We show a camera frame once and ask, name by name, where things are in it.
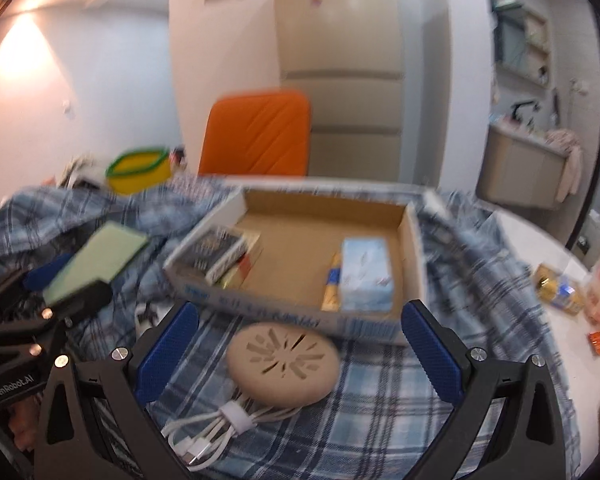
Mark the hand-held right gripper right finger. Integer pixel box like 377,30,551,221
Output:
401,300,567,480

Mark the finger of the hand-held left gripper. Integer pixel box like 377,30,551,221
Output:
0,280,114,348
0,255,77,307

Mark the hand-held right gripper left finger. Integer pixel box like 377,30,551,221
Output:
32,301,201,480

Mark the green pad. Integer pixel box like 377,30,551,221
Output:
42,220,151,306

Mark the light blue tissue pack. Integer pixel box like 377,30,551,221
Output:
339,237,396,314

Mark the dark patterned cigarette pack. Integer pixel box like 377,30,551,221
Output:
187,227,246,286

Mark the red cigarette pack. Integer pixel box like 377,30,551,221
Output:
220,232,264,291

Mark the beige round slotted disc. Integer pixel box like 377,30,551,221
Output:
226,322,342,408

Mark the yellow tube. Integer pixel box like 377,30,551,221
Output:
321,252,344,312

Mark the cardboard box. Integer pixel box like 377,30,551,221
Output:
162,185,429,347

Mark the person's left hand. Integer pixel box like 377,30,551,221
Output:
7,401,39,454

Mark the blue plaid cloth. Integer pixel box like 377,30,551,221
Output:
0,175,582,480

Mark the beige crumpled cloth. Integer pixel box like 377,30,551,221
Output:
55,155,112,192

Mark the yellow bin with green rim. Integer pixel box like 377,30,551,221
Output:
104,146,174,196

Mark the shiny gold packet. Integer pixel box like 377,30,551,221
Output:
532,262,586,316

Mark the beige bathroom vanity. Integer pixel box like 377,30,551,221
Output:
477,124,574,211

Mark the pink hanging towel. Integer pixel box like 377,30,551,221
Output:
544,128,584,202

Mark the orange quilted chair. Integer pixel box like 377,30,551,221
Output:
198,89,312,179

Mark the black faucet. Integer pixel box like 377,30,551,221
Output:
510,101,539,126

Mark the beige refrigerator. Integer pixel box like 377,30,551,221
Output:
272,0,407,182

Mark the white coiled cable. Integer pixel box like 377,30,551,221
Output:
160,394,302,472

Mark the mirror wall cabinet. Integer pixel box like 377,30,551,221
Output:
492,2,554,89

